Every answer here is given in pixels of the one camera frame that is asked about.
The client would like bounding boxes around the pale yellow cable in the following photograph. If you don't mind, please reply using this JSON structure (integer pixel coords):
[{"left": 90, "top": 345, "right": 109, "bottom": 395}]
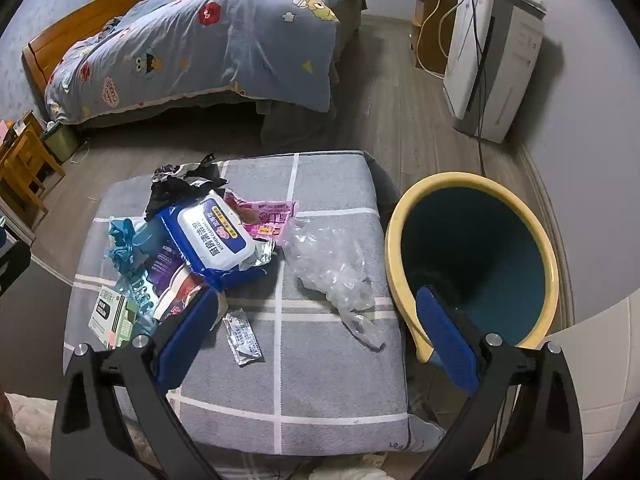
[{"left": 414, "top": 0, "right": 463, "bottom": 78}]

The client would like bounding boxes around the blue blister pack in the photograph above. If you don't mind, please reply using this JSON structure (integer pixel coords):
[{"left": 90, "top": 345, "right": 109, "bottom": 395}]
[{"left": 112, "top": 272, "right": 163, "bottom": 346}]

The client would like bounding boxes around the wooden bed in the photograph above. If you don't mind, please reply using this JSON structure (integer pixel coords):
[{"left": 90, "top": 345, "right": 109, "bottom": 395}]
[{"left": 22, "top": 0, "right": 368, "bottom": 148}]

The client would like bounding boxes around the teal crumpled plastic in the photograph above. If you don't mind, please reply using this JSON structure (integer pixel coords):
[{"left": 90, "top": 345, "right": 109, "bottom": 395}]
[{"left": 107, "top": 217, "right": 166, "bottom": 281}]

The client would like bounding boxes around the grey rug with stripes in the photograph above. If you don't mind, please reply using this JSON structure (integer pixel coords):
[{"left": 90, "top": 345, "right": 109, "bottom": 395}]
[{"left": 62, "top": 150, "right": 446, "bottom": 461}]

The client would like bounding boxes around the white floor appliance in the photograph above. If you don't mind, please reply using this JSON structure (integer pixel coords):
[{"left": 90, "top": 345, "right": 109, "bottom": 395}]
[{"left": 442, "top": 0, "right": 546, "bottom": 143}]

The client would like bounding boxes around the red and white packet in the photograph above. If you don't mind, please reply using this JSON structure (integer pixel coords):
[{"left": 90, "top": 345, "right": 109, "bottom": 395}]
[{"left": 150, "top": 265, "right": 223, "bottom": 326}]

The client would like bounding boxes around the green and white box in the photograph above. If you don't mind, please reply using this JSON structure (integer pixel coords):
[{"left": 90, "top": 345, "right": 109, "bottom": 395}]
[{"left": 87, "top": 285, "right": 138, "bottom": 351}]

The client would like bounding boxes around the purple packet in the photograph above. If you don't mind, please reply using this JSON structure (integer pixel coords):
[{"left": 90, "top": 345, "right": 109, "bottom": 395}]
[{"left": 145, "top": 242, "right": 188, "bottom": 306}]

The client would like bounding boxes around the small green bin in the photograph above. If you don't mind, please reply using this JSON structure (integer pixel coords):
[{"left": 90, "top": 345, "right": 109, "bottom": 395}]
[{"left": 41, "top": 120, "right": 81, "bottom": 163}]

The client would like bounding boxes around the black plastic bag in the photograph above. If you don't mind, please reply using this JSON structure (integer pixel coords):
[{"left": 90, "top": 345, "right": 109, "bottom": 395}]
[{"left": 145, "top": 154, "right": 230, "bottom": 222}]

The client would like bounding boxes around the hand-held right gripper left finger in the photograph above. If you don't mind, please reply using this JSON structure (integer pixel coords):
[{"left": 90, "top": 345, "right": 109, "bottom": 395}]
[{"left": 50, "top": 287, "right": 223, "bottom": 480}]

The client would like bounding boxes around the blue wet wipes packet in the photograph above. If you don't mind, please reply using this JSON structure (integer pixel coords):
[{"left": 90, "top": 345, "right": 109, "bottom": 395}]
[{"left": 156, "top": 189, "right": 276, "bottom": 292}]

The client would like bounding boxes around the clear plastic bag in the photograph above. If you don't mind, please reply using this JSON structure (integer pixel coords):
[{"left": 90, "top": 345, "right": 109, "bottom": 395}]
[{"left": 285, "top": 216, "right": 387, "bottom": 350}]

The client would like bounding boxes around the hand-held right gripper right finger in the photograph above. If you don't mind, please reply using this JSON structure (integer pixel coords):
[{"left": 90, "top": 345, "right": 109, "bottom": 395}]
[{"left": 415, "top": 285, "right": 586, "bottom": 480}]

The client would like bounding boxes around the black cable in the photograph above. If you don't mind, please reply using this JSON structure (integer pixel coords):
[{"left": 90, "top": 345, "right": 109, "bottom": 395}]
[{"left": 462, "top": 0, "right": 511, "bottom": 178}]

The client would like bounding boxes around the white fluffy cloth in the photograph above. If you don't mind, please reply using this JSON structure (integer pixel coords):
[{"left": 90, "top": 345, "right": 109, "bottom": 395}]
[{"left": 5, "top": 392, "right": 151, "bottom": 480}]

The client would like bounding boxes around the blue printed duvet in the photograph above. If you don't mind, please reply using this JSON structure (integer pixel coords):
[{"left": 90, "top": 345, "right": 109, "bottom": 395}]
[{"left": 44, "top": 0, "right": 368, "bottom": 125}]

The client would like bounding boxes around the wooden chair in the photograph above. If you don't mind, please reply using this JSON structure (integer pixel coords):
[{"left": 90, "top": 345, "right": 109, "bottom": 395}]
[{"left": 0, "top": 110, "right": 66, "bottom": 221}]

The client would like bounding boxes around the pink snack wrapper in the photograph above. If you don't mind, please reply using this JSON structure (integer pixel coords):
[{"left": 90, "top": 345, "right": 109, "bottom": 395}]
[{"left": 223, "top": 188, "right": 299, "bottom": 247}]

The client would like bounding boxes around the small silver sachet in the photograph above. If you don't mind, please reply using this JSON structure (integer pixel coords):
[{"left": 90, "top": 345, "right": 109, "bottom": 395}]
[{"left": 222, "top": 310, "right": 264, "bottom": 367}]

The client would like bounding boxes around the white furniture panel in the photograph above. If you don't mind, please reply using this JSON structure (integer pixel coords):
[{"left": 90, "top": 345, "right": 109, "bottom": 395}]
[{"left": 542, "top": 295, "right": 640, "bottom": 480}]

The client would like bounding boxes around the yellow-rimmed teal trash bin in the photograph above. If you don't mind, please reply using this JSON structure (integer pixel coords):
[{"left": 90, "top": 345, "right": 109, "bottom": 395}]
[{"left": 384, "top": 172, "right": 560, "bottom": 365}]

